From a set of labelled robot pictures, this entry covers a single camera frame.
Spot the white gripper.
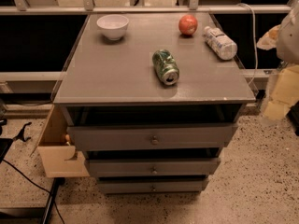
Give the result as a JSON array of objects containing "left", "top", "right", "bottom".
[{"left": 263, "top": 64, "right": 299, "bottom": 120}]

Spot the grey bottom drawer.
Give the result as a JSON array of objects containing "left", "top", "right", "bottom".
[{"left": 98, "top": 176, "right": 208, "bottom": 194}]

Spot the grey drawer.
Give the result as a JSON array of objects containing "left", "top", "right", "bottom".
[
  {"left": 85, "top": 158, "right": 221, "bottom": 177},
  {"left": 98, "top": 176, "right": 208, "bottom": 194},
  {"left": 67, "top": 123, "right": 237, "bottom": 151}
]

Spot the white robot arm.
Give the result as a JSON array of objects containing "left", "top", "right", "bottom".
[{"left": 263, "top": 3, "right": 299, "bottom": 120}]

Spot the grey top drawer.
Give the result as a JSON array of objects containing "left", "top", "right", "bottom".
[{"left": 67, "top": 123, "right": 237, "bottom": 151}]

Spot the grey middle drawer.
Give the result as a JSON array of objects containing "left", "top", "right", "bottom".
[{"left": 85, "top": 158, "right": 221, "bottom": 177}]

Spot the grey drawer cabinet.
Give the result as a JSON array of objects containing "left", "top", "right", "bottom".
[{"left": 54, "top": 13, "right": 255, "bottom": 182}]

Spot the clear plastic water bottle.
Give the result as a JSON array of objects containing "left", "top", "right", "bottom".
[{"left": 204, "top": 26, "right": 237, "bottom": 61}]

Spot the grey metal railing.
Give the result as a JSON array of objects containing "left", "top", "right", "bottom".
[{"left": 0, "top": 0, "right": 299, "bottom": 17}]

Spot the red apple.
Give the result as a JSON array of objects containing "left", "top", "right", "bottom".
[{"left": 178, "top": 15, "right": 198, "bottom": 35}]

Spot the green soda can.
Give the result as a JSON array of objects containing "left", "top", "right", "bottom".
[{"left": 152, "top": 49, "right": 179, "bottom": 86}]

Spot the white ceramic bowl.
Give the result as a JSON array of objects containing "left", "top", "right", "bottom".
[{"left": 96, "top": 14, "right": 129, "bottom": 40}]

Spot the wooden side box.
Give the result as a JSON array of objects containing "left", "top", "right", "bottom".
[{"left": 36, "top": 105, "right": 89, "bottom": 177}]

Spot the black clamp tool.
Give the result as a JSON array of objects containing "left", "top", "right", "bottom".
[{"left": 13, "top": 122, "right": 31, "bottom": 142}]

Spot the black floor stand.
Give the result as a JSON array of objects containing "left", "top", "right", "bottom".
[{"left": 0, "top": 177, "right": 65, "bottom": 224}]

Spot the white cable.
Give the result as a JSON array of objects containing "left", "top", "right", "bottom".
[{"left": 236, "top": 2, "right": 260, "bottom": 87}]

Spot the black floor cable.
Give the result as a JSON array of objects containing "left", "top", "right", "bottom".
[{"left": 2, "top": 159, "right": 66, "bottom": 224}]

